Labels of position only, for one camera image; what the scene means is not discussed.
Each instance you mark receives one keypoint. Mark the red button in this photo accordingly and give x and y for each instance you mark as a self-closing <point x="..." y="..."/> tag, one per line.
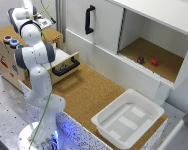
<point x="7" y="38"/>

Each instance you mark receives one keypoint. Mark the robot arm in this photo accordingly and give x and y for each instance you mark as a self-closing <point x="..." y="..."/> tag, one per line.
<point x="39" y="85"/>

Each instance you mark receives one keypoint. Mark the blue button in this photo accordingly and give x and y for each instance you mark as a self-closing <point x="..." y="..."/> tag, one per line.
<point x="14" y="42"/>

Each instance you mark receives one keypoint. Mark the purple block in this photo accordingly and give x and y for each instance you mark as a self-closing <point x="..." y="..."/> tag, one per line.
<point x="140" y="59"/>

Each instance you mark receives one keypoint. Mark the wooden drawer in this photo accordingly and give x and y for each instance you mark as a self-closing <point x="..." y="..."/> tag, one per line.
<point x="64" y="77"/>

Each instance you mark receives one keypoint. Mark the wooden drawer box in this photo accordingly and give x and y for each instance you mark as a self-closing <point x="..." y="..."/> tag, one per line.
<point x="4" y="71"/>

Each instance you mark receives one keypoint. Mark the white sliding door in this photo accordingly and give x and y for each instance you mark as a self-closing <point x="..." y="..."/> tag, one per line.
<point x="105" y="26"/>

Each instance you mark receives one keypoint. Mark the green button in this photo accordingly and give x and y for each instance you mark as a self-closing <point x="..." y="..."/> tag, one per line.
<point x="20" y="46"/>

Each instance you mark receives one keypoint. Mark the white cabinet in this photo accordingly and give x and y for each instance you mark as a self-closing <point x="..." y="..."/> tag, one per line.
<point x="104" y="63"/>

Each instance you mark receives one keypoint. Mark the white plastic box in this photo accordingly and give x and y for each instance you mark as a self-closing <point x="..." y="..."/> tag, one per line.
<point x="127" y="121"/>

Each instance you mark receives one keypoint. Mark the pink block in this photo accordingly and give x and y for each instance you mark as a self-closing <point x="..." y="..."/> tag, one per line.
<point x="154" y="62"/>

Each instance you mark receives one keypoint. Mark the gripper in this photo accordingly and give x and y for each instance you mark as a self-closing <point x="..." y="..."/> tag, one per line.
<point x="44" y="22"/>

